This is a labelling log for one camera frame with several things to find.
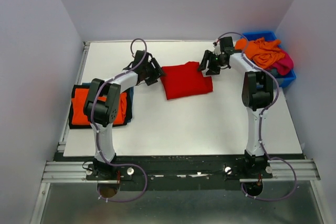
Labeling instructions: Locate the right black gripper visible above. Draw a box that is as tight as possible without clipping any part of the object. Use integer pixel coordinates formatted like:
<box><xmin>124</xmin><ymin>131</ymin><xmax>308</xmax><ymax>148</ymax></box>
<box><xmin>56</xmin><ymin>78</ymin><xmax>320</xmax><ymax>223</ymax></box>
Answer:
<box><xmin>196</xmin><ymin>50</ymin><xmax>225</xmax><ymax>76</ymax></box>

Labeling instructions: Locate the red t shirt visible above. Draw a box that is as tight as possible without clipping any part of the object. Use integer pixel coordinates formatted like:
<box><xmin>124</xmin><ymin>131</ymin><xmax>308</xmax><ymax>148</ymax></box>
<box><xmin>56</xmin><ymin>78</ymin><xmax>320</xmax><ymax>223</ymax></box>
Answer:
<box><xmin>161</xmin><ymin>61</ymin><xmax>213</xmax><ymax>100</ymax></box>

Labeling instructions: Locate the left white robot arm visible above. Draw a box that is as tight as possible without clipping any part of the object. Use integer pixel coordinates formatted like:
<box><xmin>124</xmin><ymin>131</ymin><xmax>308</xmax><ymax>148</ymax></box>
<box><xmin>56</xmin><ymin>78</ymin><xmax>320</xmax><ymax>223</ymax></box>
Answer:
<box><xmin>83</xmin><ymin>50</ymin><xmax>165</xmax><ymax>179</ymax></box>

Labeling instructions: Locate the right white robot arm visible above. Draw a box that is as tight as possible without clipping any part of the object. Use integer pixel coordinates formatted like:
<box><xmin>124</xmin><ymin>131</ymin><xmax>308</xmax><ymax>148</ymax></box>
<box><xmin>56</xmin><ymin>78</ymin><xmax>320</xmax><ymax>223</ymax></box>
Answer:
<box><xmin>197</xmin><ymin>36</ymin><xmax>275</xmax><ymax>178</ymax></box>

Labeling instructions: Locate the folded black t shirt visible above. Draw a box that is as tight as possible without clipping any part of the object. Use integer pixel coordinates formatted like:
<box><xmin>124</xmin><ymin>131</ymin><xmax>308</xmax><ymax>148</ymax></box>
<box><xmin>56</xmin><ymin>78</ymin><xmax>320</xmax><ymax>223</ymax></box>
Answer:
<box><xmin>68</xmin><ymin>84</ymin><xmax>133</xmax><ymax>130</ymax></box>

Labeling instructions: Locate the crumpled orange t shirt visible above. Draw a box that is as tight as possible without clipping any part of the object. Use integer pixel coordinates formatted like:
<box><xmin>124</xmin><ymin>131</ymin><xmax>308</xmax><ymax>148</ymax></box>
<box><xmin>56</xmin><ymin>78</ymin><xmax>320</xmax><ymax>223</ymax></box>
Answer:
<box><xmin>235</xmin><ymin>37</ymin><xmax>285</xmax><ymax>69</ymax></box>

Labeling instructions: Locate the folded teal t shirt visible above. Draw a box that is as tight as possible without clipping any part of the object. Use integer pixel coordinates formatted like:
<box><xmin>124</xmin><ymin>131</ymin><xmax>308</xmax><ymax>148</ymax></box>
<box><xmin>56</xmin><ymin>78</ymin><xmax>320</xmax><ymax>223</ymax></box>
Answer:
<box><xmin>82</xmin><ymin>82</ymin><xmax>134</xmax><ymax>101</ymax></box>

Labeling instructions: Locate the folded orange t shirt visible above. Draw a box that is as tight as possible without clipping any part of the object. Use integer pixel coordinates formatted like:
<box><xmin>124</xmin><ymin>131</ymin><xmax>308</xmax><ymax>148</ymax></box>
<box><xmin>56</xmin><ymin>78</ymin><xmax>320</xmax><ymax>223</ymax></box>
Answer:
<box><xmin>71</xmin><ymin>87</ymin><xmax>128</xmax><ymax>126</ymax></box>

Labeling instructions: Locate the magenta t shirt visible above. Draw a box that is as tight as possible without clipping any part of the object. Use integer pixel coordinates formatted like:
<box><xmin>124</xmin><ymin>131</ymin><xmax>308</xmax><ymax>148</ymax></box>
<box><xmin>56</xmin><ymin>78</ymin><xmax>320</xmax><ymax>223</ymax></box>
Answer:
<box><xmin>270</xmin><ymin>46</ymin><xmax>294</xmax><ymax>76</ymax></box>

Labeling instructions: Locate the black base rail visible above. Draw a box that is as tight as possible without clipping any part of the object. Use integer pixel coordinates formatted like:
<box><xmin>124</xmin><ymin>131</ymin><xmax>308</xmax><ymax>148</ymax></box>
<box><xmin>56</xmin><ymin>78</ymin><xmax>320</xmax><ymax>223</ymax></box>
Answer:
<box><xmin>54</xmin><ymin>154</ymin><xmax>274</xmax><ymax>192</ymax></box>

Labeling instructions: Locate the aluminium frame rail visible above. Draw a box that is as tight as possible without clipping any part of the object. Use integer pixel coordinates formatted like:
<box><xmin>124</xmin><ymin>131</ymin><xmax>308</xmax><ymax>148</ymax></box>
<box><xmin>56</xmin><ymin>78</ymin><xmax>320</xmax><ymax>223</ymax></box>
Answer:
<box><xmin>42</xmin><ymin>159</ymin><xmax>321</xmax><ymax>183</ymax></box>

